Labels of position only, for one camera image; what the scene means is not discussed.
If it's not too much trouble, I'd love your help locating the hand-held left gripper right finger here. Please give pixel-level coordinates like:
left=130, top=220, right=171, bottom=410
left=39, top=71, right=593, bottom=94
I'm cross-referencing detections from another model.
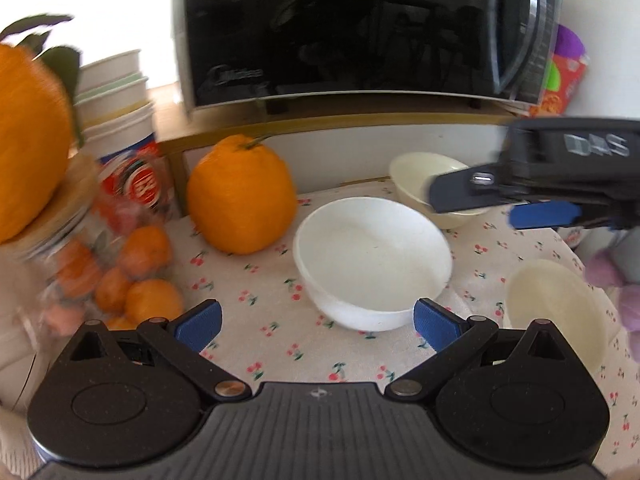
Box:
left=384, top=298, right=572, bottom=402

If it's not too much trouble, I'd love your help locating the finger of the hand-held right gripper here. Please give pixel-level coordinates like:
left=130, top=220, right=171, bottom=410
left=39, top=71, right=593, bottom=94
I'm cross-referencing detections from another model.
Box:
left=429, top=162, right=513, bottom=214
left=509, top=200, right=583, bottom=231

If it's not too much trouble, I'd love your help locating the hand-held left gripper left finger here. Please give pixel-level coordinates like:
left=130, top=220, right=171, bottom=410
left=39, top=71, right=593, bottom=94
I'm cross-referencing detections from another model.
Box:
left=70, top=299, right=252, bottom=402

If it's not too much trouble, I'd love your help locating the cream bowl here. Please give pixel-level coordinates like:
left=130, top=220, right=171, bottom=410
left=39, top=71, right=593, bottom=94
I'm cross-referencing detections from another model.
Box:
left=502, top=259, right=610, bottom=376
left=389, top=151, right=483, bottom=230

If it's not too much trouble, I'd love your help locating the white bowl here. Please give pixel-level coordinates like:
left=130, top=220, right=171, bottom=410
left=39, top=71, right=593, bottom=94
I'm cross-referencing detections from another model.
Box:
left=293, top=196, right=454, bottom=332

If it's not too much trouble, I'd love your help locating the person's right hand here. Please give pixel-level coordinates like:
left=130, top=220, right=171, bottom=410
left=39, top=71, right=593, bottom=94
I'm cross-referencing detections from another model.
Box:
left=585, top=247, right=640, bottom=333

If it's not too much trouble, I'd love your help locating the cherry print tablecloth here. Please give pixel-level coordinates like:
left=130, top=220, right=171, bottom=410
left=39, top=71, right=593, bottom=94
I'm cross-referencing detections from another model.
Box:
left=165, top=180, right=640, bottom=461

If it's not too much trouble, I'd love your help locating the red gift box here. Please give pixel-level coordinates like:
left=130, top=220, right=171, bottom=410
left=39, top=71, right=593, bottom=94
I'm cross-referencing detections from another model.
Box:
left=527, top=55, right=591, bottom=118

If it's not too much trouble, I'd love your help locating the glass jar of small oranges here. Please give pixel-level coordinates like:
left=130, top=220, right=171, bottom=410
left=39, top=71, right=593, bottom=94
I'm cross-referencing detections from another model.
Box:
left=15, top=152, right=186, bottom=335

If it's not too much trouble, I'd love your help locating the wooden microwave stand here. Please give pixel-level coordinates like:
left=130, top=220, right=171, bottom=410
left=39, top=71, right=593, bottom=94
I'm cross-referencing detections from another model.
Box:
left=157, top=110, right=521, bottom=221

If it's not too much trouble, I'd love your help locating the black microwave oven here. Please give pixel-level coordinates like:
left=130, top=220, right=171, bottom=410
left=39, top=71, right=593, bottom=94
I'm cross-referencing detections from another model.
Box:
left=172, top=0, right=561, bottom=116

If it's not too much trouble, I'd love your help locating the stack of paper cups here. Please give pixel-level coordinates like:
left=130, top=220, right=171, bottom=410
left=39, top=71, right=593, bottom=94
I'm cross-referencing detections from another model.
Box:
left=75, top=49, right=163, bottom=176

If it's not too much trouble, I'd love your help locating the large orange with leaves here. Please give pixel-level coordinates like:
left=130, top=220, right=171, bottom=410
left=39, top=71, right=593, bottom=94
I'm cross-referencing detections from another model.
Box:
left=0, top=12, right=83, bottom=243

